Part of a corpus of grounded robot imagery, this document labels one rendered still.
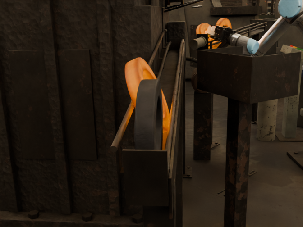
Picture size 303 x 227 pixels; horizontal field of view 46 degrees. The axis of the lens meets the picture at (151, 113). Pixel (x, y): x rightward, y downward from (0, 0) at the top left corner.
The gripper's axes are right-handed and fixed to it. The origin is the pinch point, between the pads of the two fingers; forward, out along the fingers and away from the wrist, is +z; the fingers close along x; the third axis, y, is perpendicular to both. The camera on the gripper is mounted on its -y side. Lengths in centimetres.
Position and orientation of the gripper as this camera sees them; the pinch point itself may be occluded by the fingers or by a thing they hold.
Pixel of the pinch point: (205, 33)
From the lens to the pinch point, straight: 224.3
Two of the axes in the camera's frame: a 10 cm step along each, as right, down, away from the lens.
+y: 1.8, -8.9, -4.2
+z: -6.7, -4.2, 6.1
